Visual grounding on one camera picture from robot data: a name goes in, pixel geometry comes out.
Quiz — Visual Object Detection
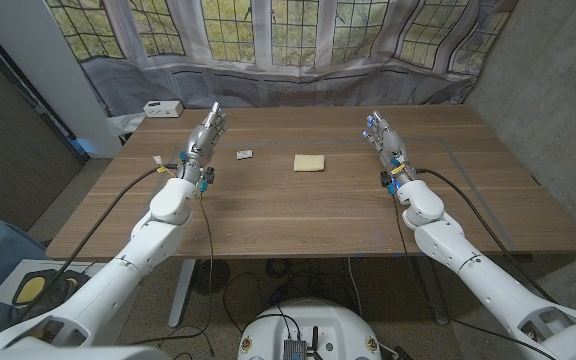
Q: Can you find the white power strip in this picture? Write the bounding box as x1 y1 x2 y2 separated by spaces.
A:
142 99 185 119

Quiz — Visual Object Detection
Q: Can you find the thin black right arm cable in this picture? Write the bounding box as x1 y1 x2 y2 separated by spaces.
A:
389 192 559 360

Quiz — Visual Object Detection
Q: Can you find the white pedal platform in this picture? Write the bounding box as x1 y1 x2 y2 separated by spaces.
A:
0 258 134 346

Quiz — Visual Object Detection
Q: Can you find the black yellow foot pedal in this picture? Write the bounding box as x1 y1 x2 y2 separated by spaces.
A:
46 270 90 301
11 269 52 307

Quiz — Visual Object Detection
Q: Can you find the black cable coil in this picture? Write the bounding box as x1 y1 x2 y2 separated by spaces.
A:
266 258 294 280

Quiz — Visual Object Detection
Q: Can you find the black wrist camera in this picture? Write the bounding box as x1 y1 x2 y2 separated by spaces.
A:
379 169 397 196
199 167 217 194

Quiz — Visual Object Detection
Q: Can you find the white robot chest edge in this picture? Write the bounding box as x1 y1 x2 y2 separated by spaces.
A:
0 346 172 360

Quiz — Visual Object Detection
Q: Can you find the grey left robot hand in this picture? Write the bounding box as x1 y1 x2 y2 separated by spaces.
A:
175 102 228 184

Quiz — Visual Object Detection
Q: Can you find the white robot torso base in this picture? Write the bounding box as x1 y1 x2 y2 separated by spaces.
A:
236 298 383 360

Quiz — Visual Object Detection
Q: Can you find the black floor cable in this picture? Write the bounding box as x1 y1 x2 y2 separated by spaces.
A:
221 272 289 346

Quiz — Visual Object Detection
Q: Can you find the printed window backdrop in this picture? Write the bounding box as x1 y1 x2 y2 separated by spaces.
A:
45 0 519 119

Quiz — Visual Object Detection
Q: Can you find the yellow sponge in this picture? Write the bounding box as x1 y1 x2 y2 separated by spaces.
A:
293 153 327 173

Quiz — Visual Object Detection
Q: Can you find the blue bag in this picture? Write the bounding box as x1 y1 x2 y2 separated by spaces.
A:
0 207 37 301

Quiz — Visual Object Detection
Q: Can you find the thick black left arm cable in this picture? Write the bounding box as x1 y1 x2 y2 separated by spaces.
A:
15 163 179 321

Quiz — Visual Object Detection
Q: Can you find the white floor cable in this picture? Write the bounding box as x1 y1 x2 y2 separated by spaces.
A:
346 257 364 319

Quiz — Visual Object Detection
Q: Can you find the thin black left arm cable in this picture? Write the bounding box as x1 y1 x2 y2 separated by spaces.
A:
127 192 215 347

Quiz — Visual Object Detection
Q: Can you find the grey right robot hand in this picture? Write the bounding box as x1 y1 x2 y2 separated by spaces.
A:
361 109 417 185

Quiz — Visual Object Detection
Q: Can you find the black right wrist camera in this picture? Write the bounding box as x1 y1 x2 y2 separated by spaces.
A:
379 169 397 196

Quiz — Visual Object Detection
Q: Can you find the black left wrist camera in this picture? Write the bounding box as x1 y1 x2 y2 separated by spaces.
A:
199 167 217 194

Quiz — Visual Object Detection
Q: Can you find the black round fan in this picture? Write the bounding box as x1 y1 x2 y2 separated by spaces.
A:
191 258 232 296

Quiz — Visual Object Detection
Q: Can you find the metal table leg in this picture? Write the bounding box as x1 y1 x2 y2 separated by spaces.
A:
425 257 450 326
168 258 197 329

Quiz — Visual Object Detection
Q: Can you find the white plastic sheet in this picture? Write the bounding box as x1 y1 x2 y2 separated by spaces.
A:
106 112 147 137

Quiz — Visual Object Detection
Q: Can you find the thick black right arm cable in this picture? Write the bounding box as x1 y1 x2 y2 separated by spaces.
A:
414 168 557 304

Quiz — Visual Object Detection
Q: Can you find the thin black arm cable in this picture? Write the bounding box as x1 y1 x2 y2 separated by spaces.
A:
127 192 215 347
389 192 559 360

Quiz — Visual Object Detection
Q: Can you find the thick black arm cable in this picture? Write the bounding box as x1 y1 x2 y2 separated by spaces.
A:
15 163 179 321
414 168 557 304

